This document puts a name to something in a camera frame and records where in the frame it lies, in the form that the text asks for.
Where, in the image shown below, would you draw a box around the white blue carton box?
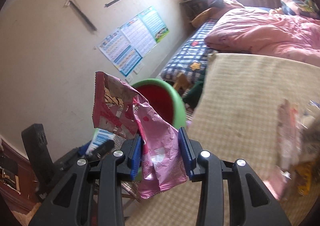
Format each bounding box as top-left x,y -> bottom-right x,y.
85,128 -> 116,155

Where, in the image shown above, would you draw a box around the pink snack wrapper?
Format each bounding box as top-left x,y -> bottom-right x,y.
92,71 -> 187,199

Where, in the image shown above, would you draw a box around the yellow black snack bag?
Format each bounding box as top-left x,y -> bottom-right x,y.
295,161 -> 319,196

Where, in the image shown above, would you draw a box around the red bin with green rim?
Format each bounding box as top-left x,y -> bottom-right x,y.
132,78 -> 187,129

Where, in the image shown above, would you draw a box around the yellow checkered bed mat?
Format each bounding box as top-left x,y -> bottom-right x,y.
125,53 -> 319,225

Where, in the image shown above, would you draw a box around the wooden chair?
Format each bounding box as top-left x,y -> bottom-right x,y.
172,73 -> 193,97

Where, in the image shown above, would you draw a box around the blue checkered bed sheet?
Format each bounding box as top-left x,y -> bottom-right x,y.
160,19 -> 217,84

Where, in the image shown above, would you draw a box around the pink quilt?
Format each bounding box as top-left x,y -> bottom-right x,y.
204,0 -> 319,66

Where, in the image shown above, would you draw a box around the dark wooden nightstand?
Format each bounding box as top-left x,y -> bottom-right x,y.
179,0 -> 209,21

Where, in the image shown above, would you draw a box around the orange pillow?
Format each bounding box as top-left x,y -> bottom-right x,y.
191,7 -> 218,28

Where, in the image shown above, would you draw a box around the left gripper camera mount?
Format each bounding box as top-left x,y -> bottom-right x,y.
21,123 -> 55,192

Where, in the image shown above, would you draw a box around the wall chart posters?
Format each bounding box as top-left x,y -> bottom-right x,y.
97,6 -> 169,77

